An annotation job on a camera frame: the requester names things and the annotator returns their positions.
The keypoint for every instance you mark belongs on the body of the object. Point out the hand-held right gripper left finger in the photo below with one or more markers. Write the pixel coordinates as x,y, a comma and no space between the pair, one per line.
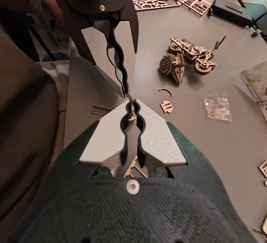
102,143

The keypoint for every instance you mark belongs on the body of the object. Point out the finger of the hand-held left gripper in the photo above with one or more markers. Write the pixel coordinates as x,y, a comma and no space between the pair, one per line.
128,49
98,47

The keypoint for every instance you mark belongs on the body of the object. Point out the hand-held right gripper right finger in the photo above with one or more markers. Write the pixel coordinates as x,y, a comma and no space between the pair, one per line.
162,143

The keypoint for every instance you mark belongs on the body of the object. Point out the narrow wooden puzzle sheet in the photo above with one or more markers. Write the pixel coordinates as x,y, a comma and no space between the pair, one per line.
133,169

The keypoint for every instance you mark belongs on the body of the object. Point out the thin wooden puzzle piece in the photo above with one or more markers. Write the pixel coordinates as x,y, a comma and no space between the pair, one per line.
127,97

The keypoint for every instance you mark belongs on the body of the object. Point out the grey desk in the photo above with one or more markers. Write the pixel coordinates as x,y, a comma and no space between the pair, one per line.
198,143

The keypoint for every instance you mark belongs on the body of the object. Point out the person's left hand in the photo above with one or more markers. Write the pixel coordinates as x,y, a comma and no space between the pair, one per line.
53,3

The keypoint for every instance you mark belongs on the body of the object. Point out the round slotted wooden piece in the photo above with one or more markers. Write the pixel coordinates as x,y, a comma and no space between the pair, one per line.
166,111

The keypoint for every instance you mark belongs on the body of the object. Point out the wooden sidecar model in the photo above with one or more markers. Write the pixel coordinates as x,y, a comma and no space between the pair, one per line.
177,68

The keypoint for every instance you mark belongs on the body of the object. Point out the curved toothed wooden piece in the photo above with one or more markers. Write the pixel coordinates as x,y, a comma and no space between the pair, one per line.
165,89

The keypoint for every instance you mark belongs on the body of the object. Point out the clear plastic bag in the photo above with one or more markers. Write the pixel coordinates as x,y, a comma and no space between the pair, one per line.
218,107

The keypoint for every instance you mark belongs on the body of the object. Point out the wooden motorcycle model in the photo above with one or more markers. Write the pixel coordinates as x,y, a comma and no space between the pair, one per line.
194,52

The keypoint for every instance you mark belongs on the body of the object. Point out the person's tan clothing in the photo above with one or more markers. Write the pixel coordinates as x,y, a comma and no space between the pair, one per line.
25,111

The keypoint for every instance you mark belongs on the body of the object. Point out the small slotted rectangular wooden piece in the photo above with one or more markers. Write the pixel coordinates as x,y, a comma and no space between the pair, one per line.
263,170

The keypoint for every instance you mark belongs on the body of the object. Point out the black device box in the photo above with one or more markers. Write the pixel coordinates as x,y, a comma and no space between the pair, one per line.
229,10

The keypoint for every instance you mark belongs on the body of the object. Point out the printed instruction sheet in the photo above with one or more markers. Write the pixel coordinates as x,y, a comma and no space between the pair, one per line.
256,84

